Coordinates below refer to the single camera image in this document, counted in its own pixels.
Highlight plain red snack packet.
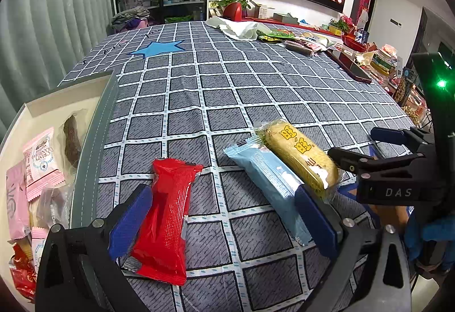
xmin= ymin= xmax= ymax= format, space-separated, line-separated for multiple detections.
xmin=123 ymin=158 xmax=204 ymax=286

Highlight white tray box grey rim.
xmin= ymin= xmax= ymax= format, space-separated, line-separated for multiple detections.
xmin=0 ymin=70 xmax=119 ymax=305

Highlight red patterned snack packet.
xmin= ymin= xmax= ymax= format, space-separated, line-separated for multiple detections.
xmin=9 ymin=241 xmax=38 ymax=303

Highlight pile of clothes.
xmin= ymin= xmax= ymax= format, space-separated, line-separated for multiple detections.
xmin=111 ymin=7 xmax=152 ymax=30

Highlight grey checked tablecloth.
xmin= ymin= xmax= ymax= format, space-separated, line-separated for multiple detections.
xmin=59 ymin=21 xmax=427 ymax=312

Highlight black phone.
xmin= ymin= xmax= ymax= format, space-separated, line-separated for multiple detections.
xmin=325 ymin=48 xmax=373 ymax=84

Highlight light blue snack packet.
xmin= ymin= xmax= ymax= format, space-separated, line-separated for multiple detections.
xmin=223 ymin=136 xmax=313 ymax=246

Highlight pile of assorted snacks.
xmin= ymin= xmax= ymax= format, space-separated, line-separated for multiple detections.
xmin=366 ymin=44 xmax=432 ymax=128

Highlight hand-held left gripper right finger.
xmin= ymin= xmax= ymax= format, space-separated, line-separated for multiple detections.
xmin=294 ymin=184 xmax=413 ymax=312

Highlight grey green curtain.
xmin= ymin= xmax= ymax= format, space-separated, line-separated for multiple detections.
xmin=0 ymin=0 xmax=118 ymax=135

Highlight red basket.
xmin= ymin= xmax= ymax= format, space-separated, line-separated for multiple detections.
xmin=342 ymin=33 xmax=367 ymax=53

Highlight white snack packet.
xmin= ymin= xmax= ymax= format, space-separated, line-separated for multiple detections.
xmin=297 ymin=31 xmax=336 ymax=50

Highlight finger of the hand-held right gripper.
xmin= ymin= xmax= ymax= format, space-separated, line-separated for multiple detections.
xmin=370 ymin=126 xmax=436 ymax=156
xmin=327 ymin=147 xmax=425 ymax=179

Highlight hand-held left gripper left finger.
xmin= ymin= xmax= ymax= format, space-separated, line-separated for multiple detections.
xmin=36 ymin=183 xmax=154 ymax=312

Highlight clear packet brown cake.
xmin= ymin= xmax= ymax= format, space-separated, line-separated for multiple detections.
xmin=34 ymin=186 xmax=70 ymax=229

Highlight clear yellow rice cracker packet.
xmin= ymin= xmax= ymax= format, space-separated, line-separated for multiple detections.
xmin=253 ymin=119 xmax=340 ymax=201

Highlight potted red flower plant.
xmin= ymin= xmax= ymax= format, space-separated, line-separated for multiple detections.
xmin=329 ymin=14 xmax=356 ymax=36

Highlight person's right hand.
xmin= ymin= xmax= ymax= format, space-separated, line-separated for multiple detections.
xmin=405 ymin=213 xmax=455 ymax=263

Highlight pink white cranberry packet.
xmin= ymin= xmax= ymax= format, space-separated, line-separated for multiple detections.
xmin=22 ymin=126 xmax=67 ymax=202

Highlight green leafy plant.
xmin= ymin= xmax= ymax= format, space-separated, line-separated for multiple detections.
xmin=209 ymin=0 xmax=253 ymax=11

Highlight clear packet dark sausage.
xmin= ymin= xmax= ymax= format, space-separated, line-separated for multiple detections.
xmin=60 ymin=109 xmax=88 ymax=174

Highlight green snack packet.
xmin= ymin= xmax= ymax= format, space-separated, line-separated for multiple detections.
xmin=257 ymin=30 xmax=297 ymax=44

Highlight red plant pot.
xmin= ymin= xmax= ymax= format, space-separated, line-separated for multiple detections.
xmin=224 ymin=2 xmax=244 ymax=21

